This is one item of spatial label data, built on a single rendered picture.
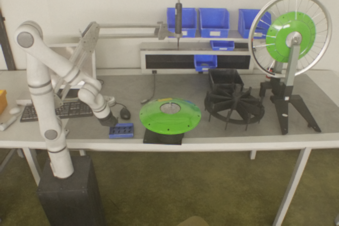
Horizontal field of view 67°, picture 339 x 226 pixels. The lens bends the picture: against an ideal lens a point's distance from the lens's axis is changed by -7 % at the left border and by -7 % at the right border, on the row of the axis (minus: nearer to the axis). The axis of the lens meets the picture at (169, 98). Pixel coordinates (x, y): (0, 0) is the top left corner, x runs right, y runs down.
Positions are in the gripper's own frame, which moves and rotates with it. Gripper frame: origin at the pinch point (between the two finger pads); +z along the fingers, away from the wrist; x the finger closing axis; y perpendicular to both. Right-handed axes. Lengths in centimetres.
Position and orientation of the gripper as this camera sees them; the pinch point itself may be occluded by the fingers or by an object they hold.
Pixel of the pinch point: (114, 123)
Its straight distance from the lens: 143.6
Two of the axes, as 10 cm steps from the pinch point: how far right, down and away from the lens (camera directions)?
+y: -1.8, 8.4, -5.0
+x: 9.8, 1.1, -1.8
